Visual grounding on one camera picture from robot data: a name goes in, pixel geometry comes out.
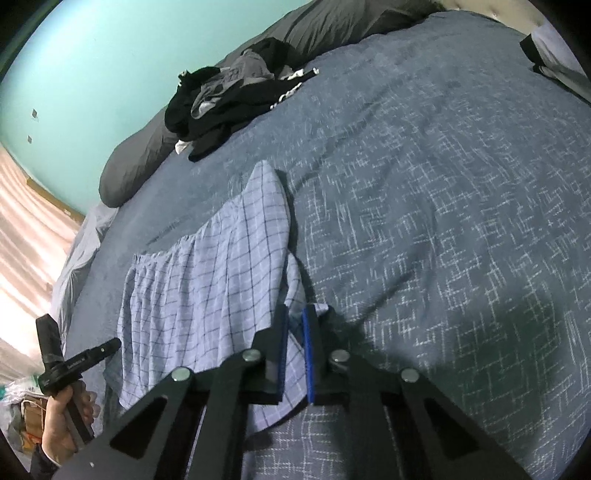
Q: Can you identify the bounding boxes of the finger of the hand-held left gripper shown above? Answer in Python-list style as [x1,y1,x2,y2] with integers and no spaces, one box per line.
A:
[88,338,123,367]

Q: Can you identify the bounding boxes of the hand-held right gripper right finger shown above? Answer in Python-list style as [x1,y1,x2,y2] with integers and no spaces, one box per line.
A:
[302,305,532,480]

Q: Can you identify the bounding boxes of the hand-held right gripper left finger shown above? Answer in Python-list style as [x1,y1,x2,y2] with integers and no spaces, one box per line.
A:
[55,305,289,480]

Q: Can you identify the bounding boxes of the blue plaid boxer shorts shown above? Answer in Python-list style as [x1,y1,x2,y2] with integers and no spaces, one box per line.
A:
[104,159,331,437]

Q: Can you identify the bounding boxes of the person's left forearm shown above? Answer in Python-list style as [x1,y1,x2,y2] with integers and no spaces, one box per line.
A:
[30,443,61,476]

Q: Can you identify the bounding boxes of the black clothes pile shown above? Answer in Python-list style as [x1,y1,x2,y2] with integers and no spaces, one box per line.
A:
[164,37,321,162]

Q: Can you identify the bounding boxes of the person's left hand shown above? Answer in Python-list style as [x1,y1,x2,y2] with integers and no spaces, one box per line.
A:
[43,382,99,468]

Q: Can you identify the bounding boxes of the white plastic bag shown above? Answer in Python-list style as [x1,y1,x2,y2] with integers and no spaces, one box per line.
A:
[0,375,44,409]

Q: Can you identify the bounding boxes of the light grey bed sheet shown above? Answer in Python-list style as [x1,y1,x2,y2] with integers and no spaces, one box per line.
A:
[51,203,118,352]

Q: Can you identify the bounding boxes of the grey shorts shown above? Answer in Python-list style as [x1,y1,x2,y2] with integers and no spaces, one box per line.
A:
[190,48,278,121]

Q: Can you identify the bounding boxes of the cream tufted headboard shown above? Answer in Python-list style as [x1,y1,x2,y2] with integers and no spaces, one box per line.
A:
[438,0,546,31]

